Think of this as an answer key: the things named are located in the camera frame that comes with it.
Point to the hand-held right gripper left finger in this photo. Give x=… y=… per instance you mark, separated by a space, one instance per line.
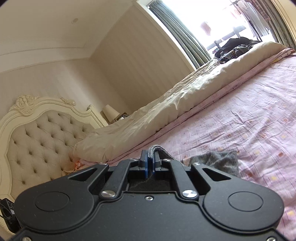
x=144 y=163

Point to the cream duvet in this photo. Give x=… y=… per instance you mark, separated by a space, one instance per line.
x=180 y=92

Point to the grey argyle sweater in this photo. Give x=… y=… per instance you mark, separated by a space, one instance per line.
x=217 y=160

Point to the tufted cream headboard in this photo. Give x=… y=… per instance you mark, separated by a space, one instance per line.
x=41 y=143

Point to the grey-green curtain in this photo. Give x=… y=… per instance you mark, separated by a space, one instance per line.
x=182 y=32
x=284 y=23

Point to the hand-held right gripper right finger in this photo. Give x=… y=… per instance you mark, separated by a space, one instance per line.
x=154 y=163

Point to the orange cloth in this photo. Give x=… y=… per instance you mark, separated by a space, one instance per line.
x=77 y=165

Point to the pink patterned bedsheet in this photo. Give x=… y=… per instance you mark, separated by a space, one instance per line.
x=242 y=115

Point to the cream table lamp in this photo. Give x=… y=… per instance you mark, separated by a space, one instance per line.
x=109 y=113

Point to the hanging clothes on rack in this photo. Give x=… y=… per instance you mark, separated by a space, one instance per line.
x=253 y=16

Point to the dark clothes pile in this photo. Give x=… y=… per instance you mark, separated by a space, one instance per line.
x=235 y=49

